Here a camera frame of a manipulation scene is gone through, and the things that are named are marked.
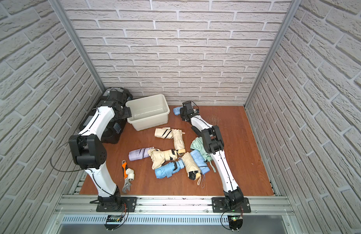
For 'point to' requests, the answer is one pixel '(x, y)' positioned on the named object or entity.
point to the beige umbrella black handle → (193, 171)
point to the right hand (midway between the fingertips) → (182, 108)
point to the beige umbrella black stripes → (164, 132)
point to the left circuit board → (114, 218)
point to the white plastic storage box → (148, 111)
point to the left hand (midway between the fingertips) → (124, 111)
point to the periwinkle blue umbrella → (200, 161)
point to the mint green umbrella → (198, 144)
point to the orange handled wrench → (127, 184)
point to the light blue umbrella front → (167, 170)
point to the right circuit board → (235, 222)
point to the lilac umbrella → (139, 153)
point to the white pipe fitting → (130, 173)
